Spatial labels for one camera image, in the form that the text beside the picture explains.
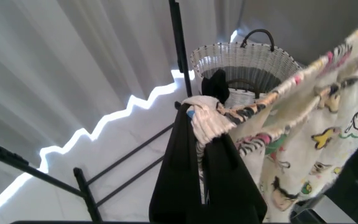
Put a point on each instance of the cream printed garment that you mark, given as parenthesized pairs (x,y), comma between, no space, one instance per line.
(328,155)

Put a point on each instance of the white laundry basket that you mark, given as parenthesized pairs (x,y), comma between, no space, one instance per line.
(244,59)

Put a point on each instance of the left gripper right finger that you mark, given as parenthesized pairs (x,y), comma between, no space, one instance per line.
(228,186)

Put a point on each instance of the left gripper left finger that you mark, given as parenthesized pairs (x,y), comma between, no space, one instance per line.
(176,174)

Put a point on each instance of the black clothes rack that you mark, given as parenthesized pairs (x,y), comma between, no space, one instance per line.
(180,46)

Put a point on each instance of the white curtain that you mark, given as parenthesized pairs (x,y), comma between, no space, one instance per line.
(42,62)

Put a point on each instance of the black garment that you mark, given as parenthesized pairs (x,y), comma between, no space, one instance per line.
(214,85)

